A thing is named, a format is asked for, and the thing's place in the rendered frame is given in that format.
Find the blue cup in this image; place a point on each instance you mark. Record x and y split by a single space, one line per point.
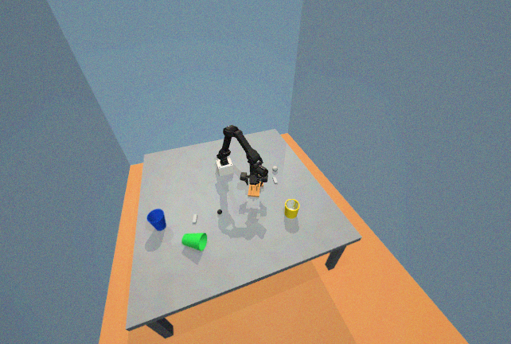
157 219

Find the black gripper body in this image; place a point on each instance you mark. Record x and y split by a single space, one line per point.
244 175

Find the yellow open cylinder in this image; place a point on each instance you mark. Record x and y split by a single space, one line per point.
291 209

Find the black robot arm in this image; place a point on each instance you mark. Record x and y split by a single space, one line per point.
251 154

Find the green cup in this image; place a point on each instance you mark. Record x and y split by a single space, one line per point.
196 240

